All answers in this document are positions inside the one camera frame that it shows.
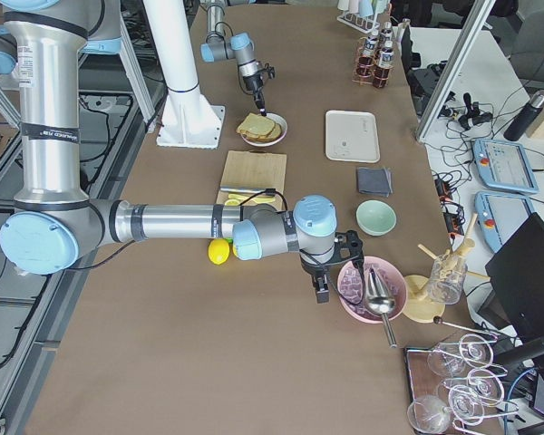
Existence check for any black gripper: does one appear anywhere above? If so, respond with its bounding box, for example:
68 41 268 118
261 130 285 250
242 63 276 117
300 230 364 303

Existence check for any bread slice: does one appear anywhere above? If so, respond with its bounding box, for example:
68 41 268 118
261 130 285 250
247 123 283 142
236 113 276 137

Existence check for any white round plate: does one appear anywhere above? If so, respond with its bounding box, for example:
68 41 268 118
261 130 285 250
237 112 287 147

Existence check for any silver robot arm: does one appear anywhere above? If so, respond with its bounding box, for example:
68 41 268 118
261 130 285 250
200 1 276 117
0 1 364 303

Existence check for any cream rabbit tray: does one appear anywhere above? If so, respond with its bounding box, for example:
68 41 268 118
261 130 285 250
325 110 380 163

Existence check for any dark wooden glass tray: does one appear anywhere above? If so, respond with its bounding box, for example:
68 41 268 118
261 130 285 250
404 348 505 434

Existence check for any bread slice on plate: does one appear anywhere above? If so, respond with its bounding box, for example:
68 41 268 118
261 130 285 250
247 123 283 142

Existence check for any clear ice cubes pile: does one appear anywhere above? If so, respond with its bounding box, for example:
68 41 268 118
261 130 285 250
337 261 399 324

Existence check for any pink bowl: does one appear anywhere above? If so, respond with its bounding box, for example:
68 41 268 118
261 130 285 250
337 256 407 324

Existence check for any metal ice scoop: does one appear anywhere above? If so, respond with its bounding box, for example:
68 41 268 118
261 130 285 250
364 267 397 348

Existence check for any wooden cutting board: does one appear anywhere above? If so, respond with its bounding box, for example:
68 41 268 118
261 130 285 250
220 150 287 193

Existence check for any green bowl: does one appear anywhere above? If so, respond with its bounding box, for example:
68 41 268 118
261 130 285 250
355 200 397 237

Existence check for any steel muddler bar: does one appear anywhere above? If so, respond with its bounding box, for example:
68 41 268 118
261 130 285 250
219 185 276 196

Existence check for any yellow plastic knife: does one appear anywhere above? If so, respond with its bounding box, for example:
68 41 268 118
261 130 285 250
225 193 276 205

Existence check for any half lemon slice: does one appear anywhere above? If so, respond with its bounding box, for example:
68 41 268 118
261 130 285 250
224 198 240 207

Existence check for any wooden cup stand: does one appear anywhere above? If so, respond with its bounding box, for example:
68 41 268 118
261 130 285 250
403 213 490 323

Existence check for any yellow lemon left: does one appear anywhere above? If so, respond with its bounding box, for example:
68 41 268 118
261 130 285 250
208 238 230 266

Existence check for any dark drink bottle back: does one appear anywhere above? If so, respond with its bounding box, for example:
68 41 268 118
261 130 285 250
358 27 393 67

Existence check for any dark drink bottle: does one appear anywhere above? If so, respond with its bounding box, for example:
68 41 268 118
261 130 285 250
372 41 394 89
358 27 393 67

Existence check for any grey folded cloth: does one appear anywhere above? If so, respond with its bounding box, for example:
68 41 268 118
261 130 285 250
356 167 393 197

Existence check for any dark drink bottle front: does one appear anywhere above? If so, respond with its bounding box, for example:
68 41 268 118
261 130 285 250
372 41 394 89

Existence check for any glass cup on stand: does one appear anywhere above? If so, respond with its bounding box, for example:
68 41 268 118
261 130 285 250
425 254 467 305

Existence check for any white dish rack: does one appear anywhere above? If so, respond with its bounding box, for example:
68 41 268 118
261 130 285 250
336 0 390 34

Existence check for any wine glass upper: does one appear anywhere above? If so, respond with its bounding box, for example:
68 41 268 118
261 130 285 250
427 333 493 377

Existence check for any wine glass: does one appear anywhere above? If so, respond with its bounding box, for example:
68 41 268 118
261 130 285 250
427 333 493 377
436 369 505 407
448 385 485 426

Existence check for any round glass bottom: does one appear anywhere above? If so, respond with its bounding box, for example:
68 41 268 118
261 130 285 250
407 395 452 434

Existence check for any wine glass lower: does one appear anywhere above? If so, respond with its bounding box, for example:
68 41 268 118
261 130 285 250
448 385 485 426

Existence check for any blue teach pendant lower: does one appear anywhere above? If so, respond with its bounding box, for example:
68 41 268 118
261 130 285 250
474 191 535 253

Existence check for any blue teach pendant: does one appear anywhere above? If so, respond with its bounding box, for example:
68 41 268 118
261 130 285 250
474 191 535 253
472 139 539 194

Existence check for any wine glass middle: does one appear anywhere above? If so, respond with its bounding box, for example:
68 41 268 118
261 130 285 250
436 369 505 407

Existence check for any black monitor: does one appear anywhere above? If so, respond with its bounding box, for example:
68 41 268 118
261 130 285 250
485 213 544 340

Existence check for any blue teach pendant upper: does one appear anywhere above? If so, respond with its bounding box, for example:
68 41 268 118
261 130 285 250
472 139 539 194

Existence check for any black water bottle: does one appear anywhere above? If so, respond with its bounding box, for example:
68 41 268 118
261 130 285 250
503 90 544 141

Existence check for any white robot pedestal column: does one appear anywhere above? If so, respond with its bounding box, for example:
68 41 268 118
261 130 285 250
143 0 225 150

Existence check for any copper wire bottle rack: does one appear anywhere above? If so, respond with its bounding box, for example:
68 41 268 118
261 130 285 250
353 42 379 85

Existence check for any aluminium frame post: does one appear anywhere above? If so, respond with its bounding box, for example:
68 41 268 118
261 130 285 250
415 0 495 143

